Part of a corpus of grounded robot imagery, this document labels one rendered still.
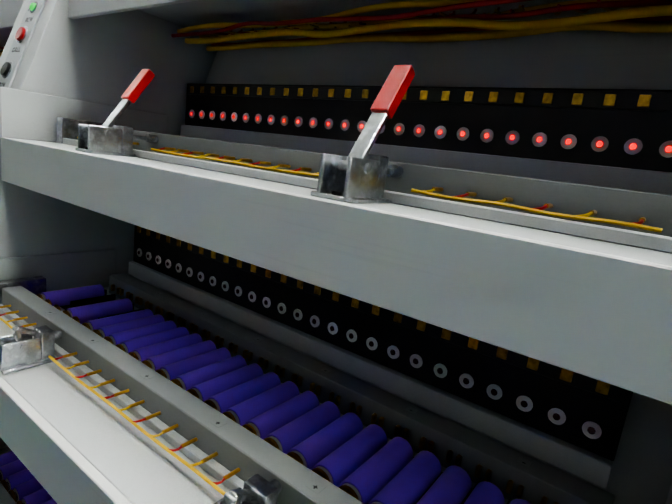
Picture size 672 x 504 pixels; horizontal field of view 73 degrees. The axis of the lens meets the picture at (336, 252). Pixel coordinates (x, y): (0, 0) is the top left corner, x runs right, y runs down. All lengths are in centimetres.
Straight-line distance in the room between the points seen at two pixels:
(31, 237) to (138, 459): 35
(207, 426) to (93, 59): 45
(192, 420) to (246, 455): 5
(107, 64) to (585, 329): 58
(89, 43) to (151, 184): 32
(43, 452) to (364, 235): 27
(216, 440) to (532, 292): 21
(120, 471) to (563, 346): 26
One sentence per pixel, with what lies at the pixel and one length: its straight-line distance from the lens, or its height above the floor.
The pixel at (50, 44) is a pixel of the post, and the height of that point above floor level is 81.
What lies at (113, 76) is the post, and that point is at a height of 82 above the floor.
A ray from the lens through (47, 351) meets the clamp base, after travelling 47.
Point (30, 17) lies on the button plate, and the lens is 66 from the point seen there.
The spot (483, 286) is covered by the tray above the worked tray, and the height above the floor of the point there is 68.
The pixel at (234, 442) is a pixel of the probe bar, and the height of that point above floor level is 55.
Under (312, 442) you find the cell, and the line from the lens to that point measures 32.
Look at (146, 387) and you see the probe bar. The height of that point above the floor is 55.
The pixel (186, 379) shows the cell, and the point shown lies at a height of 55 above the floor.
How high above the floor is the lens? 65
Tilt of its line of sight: 5 degrees up
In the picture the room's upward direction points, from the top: 19 degrees clockwise
